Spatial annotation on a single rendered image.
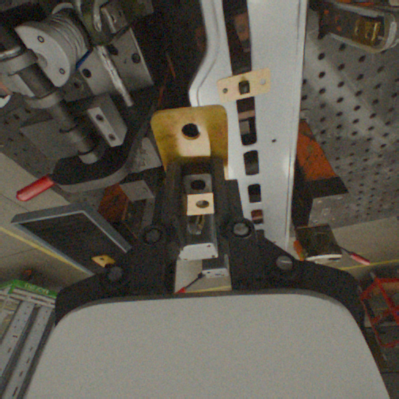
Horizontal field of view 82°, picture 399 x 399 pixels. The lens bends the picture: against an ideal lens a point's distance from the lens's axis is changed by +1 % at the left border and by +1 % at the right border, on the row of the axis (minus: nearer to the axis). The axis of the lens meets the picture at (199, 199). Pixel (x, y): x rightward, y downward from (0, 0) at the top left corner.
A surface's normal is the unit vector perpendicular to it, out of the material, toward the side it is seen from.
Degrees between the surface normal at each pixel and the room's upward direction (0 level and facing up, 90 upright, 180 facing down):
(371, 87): 0
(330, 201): 0
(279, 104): 0
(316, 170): 90
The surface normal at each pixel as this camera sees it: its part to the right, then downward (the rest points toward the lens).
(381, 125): 0.00, 0.76
